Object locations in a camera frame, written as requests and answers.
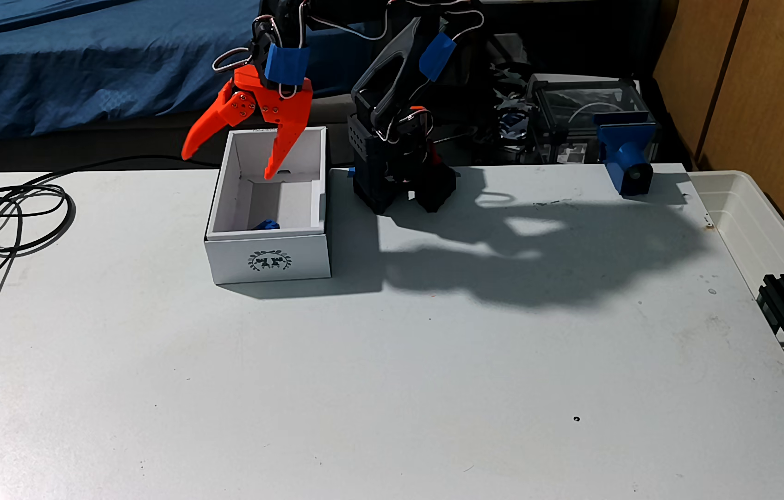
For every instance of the blue toy brick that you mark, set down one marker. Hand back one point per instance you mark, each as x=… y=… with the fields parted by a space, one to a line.
x=267 y=225

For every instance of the white cardboard box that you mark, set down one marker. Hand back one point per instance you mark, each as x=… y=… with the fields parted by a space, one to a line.
x=295 y=264

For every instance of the blue bed sheet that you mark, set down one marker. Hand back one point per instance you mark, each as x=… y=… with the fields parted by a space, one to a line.
x=86 y=55

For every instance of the dark machine with fan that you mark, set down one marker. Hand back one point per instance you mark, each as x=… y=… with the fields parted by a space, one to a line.
x=511 y=118

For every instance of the white plastic bin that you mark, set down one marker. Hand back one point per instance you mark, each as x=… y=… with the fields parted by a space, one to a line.
x=746 y=208

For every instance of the wooden cabinet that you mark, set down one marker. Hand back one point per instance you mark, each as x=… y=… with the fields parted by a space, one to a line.
x=781 y=83

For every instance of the grey bed frame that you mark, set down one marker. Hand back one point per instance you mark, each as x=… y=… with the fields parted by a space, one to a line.
x=156 y=135

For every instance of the clear acrylic enclosure box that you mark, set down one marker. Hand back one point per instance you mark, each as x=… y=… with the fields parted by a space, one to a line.
x=586 y=104

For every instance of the blue printed clamp mount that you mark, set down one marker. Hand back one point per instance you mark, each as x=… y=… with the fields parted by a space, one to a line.
x=624 y=156

